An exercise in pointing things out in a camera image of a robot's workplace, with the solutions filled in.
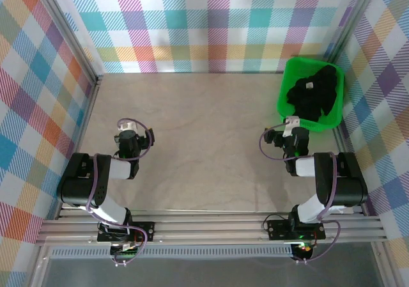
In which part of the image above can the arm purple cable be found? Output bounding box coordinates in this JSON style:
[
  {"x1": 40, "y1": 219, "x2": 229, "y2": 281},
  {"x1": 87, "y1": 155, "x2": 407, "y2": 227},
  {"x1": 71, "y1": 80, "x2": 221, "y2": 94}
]
[
  {"x1": 86, "y1": 117, "x2": 153, "y2": 267},
  {"x1": 258, "y1": 122, "x2": 342, "y2": 265}
]

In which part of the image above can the grey slotted cable duct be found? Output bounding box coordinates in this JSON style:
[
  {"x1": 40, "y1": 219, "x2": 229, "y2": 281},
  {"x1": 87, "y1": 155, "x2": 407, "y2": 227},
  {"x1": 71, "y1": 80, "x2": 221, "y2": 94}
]
[{"x1": 47, "y1": 247, "x2": 295, "y2": 260}]

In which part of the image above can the aluminium frame post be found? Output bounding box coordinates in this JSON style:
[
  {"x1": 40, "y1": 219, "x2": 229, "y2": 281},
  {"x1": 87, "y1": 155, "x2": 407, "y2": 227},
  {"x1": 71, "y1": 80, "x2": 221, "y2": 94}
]
[
  {"x1": 325, "y1": 0, "x2": 384, "y2": 66},
  {"x1": 31, "y1": 0, "x2": 103, "y2": 83}
]

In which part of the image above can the aluminium mounting rail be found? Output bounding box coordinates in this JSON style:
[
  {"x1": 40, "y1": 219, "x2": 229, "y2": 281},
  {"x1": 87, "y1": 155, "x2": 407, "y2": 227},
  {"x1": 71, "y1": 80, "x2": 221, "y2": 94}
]
[{"x1": 35, "y1": 215, "x2": 388, "y2": 247}]

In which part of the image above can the black t-shirt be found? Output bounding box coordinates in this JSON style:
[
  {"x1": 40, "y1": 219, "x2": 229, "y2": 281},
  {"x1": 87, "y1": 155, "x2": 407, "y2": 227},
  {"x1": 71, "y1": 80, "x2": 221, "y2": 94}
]
[{"x1": 285, "y1": 64, "x2": 340, "y2": 123}]

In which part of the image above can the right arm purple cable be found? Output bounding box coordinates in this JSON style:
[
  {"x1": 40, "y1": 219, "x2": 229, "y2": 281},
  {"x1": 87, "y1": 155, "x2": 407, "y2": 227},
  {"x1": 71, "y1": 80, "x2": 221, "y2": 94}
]
[{"x1": 258, "y1": 122, "x2": 342, "y2": 265}]

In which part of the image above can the plaid backdrop cloth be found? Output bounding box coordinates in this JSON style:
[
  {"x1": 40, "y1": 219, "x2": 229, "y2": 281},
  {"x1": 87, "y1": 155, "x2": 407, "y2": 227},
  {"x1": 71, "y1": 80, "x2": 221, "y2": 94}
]
[
  {"x1": 62, "y1": 0, "x2": 368, "y2": 74},
  {"x1": 332, "y1": 0, "x2": 409, "y2": 287},
  {"x1": 0, "y1": 0, "x2": 96, "y2": 287}
]

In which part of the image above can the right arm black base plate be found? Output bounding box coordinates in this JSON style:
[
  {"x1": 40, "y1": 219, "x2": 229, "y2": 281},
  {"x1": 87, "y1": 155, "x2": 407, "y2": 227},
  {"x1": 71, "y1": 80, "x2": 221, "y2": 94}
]
[{"x1": 266, "y1": 219, "x2": 327, "y2": 240}]

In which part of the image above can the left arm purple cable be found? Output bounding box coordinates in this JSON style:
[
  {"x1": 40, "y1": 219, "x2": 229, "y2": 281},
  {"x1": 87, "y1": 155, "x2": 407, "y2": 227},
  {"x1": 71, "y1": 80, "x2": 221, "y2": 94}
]
[{"x1": 86, "y1": 117, "x2": 153, "y2": 267}]

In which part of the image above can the small circuit board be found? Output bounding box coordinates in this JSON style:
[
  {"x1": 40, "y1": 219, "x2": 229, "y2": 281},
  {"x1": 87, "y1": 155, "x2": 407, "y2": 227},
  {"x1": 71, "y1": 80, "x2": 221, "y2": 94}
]
[
  {"x1": 110, "y1": 244, "x2": 141, "y2": 258},
  {"x1": 292, "y1": 242, "x2": 316, "y2": 258}
]

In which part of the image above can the grey metal panel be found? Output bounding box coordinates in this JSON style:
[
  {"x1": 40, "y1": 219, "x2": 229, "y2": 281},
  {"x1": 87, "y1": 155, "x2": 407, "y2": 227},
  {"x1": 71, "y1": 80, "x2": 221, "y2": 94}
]
[{"x1": 30, "y1": 244, "x2": 396, "y2": 287}]

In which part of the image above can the green plastic mesh basket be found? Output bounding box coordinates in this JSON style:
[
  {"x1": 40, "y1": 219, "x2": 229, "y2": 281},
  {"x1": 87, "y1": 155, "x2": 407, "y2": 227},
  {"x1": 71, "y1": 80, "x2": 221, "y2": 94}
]
[{"x1": 276, "y1": 56, "x2": 346, "y2": 132}]

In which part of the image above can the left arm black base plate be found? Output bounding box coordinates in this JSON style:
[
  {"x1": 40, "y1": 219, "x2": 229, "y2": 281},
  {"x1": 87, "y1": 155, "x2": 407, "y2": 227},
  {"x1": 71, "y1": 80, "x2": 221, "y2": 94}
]
[{"x1": 96, "y1": 221, "x2": 156, "y2": 244}]

